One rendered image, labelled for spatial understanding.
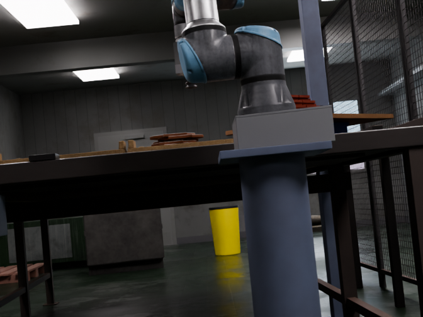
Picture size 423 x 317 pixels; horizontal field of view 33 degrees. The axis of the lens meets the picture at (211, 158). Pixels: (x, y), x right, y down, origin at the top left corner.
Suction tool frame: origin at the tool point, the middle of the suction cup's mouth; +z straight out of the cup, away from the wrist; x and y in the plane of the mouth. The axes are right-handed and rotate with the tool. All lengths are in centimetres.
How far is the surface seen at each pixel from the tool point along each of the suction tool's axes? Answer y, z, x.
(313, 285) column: -33, 61, 50
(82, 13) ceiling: 203, -188, -545
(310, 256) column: -33, 54, 50
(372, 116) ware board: -63, 10, -64
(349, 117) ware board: -53, 11, -53
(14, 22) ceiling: 285, -189, -543
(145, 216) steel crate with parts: 164, 50, -590
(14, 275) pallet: 323, 104, -570
